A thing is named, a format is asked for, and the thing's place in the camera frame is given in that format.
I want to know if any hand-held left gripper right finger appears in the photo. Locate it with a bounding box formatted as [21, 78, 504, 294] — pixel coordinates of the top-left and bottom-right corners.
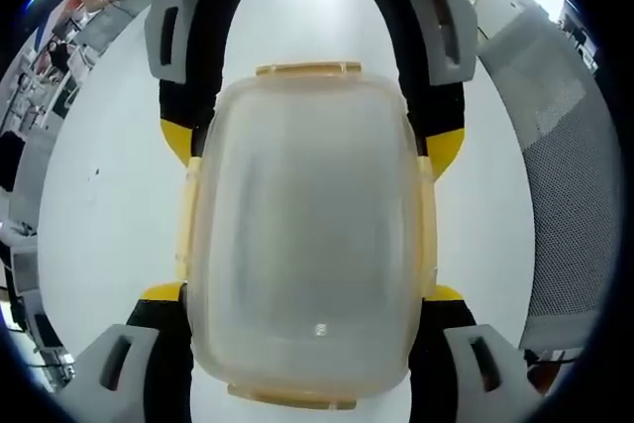
[409, 283, 547, 423]

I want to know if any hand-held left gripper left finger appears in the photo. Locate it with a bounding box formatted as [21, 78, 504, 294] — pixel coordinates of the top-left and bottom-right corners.
[72, 281, 194, 423]

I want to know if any clear box with yellow buckles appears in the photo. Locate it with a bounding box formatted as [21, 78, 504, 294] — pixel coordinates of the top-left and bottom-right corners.
[175, 59, 441, 405]

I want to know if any grey mesh office chair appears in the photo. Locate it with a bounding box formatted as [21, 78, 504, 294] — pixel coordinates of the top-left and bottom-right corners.
[475, 10, 624, 351]

